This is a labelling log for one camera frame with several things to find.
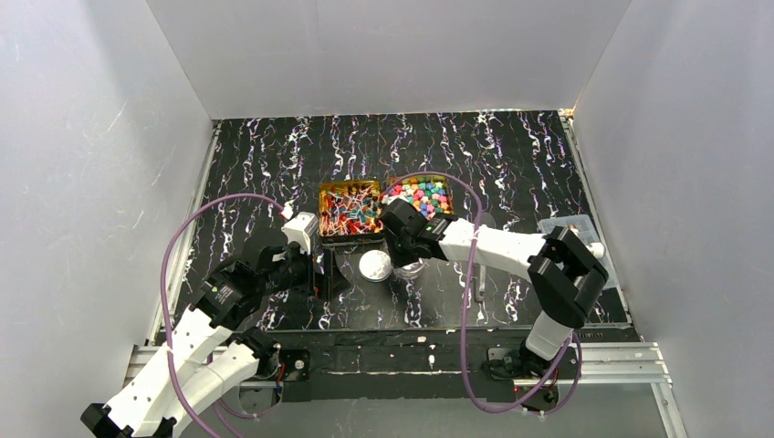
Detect tin of star candies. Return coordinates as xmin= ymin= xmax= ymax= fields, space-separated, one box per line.
xmin=384 ymin=174 xmax=454 ymax=219

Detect clear plastic organizer box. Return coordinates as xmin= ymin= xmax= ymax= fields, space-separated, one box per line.
xmin=538 ymin=214 xmax=620 ymax=289

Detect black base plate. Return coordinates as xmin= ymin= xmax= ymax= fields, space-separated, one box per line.
xmin=266 ymin=328 xmax=581 ymax=403

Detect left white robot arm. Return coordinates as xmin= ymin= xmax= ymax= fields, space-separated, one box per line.
xmin=80 ymin=243 xmax=350 ymax=437

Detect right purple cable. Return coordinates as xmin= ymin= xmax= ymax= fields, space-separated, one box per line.
xmin=379 ymin=172 xmax=583 ymax=418

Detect purple cable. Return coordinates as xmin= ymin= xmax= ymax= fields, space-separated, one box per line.
xmin=379 ymin=172 xmax=583 ymax=418
xmin=159 ymin=193 xmax=288 ymax=438

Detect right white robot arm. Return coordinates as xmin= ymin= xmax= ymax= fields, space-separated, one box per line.
xmin=379 ymin=199 xmax=609 ymax=360

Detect round white jar lid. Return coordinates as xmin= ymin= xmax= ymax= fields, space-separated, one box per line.
xmin=358 ymin=250 xmax=392 ymax=283

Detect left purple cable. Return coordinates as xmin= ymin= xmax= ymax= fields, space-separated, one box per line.
xmin=159 ymin=193 xmax=288 ymax=438

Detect clear round jar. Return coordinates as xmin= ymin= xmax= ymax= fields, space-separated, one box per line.
xmin=392 ymin=259 xmax=426 ymax=280

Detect tin of lollipops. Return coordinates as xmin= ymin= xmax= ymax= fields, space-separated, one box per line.
xmin=318 ymin=180 xmax=383 ymax=246

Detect clear plastic scoop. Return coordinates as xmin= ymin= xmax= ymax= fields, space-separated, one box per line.
xmin=474 ymin=212 xmax=497 ymax=304

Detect aluminium frame rail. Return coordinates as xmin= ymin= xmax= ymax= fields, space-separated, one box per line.
xmin=122 ymin=342 xmax=673 ymax=387

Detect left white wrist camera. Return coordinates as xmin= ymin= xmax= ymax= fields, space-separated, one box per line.
xmin=281 ymin=212 xmax=319 ymax=256

